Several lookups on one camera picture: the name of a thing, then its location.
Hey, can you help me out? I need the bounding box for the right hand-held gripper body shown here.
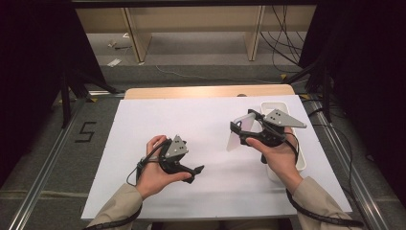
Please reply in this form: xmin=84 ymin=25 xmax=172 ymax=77
xmin=238 ymin=108 xmax=307 ymax=148

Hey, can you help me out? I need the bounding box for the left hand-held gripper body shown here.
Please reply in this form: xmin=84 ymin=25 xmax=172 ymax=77
xmin=158 ymin=134 xmax=192 ymax=176

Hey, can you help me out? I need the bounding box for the white plastic container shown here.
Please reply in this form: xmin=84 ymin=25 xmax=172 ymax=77
xmin=259 ymin=101 xmax=307 ymax=184

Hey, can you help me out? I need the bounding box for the person's left hand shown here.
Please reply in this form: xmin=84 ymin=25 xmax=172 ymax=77
xmin=135 ymin=135 xmax=192 ymax=200

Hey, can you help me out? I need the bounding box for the person's right hand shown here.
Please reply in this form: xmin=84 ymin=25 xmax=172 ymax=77
xmin=246 ymin=127 xmax=304 ymax=193

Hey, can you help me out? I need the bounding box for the white board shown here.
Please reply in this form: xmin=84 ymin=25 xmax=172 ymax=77
xmin=80 ymin=94 xmax=352 ymax=220

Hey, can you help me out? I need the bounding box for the black tripod stand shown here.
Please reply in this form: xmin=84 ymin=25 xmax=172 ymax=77
xmin=58 ymin=68 xmax=121 ymax=128
xmin=282 ymin=60 xmax=333 ymax=124

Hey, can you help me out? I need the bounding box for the dark curtain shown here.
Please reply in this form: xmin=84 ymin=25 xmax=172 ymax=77
xmin=298 ymin=0 xmax=406 ymax=199
xmin=0 ymin=0 xmax=107 ymax=190

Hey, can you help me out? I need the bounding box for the white paper scrap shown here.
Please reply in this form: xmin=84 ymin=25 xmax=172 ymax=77
xmin=106 ymin=57 xmax=123 ymax=68

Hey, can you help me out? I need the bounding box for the small floor debris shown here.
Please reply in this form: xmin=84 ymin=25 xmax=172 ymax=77
xmin=107 ymin=32 xmax=133 ymax=52

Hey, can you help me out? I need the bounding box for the left hand-held gripper black cable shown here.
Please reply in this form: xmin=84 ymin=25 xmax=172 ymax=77
xmin=82 ymin=138 xmax=170 ymax=230

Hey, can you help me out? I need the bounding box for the hand-held gripper black cable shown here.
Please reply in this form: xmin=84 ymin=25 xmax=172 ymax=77
xmin=82 ymin=138 xmax=170 ymax=230
xmin=284 ymin=132 xmax=365 ymax=228

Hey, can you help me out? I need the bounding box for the bundle of black floor cables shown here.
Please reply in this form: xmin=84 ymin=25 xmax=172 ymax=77
xmin=259 ymin=4 xmax=307 ymax=74

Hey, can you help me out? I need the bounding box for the thin black floor cable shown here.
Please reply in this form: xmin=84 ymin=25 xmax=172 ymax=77
xmin=305 ymin=99 xmax=360 ymax=205

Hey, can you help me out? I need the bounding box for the aluminium floor rail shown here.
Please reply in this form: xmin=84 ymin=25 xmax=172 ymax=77
xmin=307 ymin=94 xmax=390 ymax=230
xmin=8 ymin=90 xmax=125 ymax=230

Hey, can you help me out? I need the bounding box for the right hand-held gripper black cable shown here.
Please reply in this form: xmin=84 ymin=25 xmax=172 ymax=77
xmin=284 ymin=132 xmax=365 ymax=228

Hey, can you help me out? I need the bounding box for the light wooden furniture frame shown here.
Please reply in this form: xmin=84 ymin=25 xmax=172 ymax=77
xmin=76 ymin=4 xmax=317 ymax=63

